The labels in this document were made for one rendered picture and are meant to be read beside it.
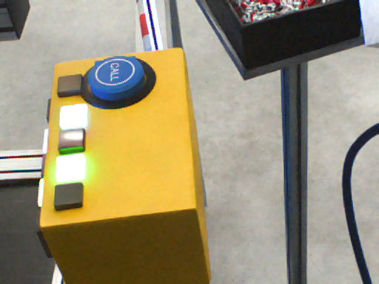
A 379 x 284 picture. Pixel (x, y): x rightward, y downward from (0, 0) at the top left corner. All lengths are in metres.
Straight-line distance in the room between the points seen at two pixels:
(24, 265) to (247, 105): 0.83
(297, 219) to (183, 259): 0.76
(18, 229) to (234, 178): 0.58
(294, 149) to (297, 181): 0.08
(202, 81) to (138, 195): 1.71
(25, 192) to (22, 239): 0.13
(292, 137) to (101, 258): 0.64
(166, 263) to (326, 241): 1.28
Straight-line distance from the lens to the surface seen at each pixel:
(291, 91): 1.03
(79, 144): 0.49
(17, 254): 1.59
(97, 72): 0.54
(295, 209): 1.22
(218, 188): 1.87
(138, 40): 0.93
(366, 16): 0.79
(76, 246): 0.48
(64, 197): 0.47
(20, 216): 1.65
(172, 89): 0.53
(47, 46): 2.42
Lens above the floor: 1.42
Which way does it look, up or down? 49 degrees down
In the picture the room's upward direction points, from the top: 6 degrees counter-clockwise
